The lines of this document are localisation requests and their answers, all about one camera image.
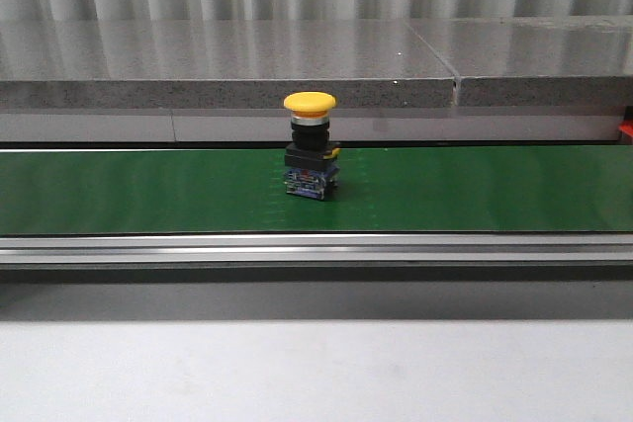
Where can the grey stone slab left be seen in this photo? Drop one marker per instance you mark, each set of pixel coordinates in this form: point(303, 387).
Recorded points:
point(200, 65)

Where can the red plastic tray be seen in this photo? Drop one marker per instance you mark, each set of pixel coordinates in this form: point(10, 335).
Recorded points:
point(626, 133)

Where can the grey stone slab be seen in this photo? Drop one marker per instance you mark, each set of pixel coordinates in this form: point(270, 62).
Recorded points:
point(200, 65)
point(549, 64)

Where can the grey stone slab right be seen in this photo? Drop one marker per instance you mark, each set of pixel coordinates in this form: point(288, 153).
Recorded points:
point(549, 64)

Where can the yellow mushroom push button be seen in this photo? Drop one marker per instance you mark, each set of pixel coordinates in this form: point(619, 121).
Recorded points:
point(311, 157)

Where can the aluminium conveyor side rail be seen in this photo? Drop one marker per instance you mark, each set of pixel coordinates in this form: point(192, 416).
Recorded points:
point(314, 250)

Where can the green conveyor belt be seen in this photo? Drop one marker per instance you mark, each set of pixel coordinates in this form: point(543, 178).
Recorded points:
point(480, 188)

